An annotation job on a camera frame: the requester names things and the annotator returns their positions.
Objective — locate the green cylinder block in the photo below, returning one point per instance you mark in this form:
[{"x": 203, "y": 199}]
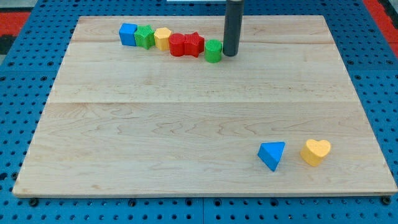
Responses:
[{"x": 213, "y": 50}]

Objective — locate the red star block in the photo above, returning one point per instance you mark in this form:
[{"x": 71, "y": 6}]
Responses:
[{"x": 193, "y": 44}]

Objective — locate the red cylinder block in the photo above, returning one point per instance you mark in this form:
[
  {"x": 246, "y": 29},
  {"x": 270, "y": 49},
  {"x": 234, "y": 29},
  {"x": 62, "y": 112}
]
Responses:
[{"x": 177, "y": 44}]

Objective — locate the blue triangle block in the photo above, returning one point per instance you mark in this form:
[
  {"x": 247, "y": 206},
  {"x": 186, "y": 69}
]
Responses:
[{"x": 271, "y": 153}]

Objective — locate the light wooden board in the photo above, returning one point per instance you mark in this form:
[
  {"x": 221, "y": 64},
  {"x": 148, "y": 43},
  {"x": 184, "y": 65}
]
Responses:
[{"x": 126, "y": 122}]

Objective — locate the yellow hexagon block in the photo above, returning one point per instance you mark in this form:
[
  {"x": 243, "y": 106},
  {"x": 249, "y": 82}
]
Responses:
[{"x": 161, "y": 37}]

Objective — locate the green star block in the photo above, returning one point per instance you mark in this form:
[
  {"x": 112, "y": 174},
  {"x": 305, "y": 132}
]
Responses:
[{"x": 144, "y": 37}]

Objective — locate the blue cube block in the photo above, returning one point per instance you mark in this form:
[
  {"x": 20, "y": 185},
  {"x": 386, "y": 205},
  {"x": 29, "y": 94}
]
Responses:
[{"x": 126, "y": 34}]

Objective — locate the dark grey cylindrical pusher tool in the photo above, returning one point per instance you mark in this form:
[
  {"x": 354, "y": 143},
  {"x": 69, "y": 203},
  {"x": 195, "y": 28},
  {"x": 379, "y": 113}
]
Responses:
[{"x": 232, "y": 26}]

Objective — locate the yellow heart block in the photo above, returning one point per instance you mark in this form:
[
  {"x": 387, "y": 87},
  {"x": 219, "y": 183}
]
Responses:
[{"x": 314, "y": 152}]

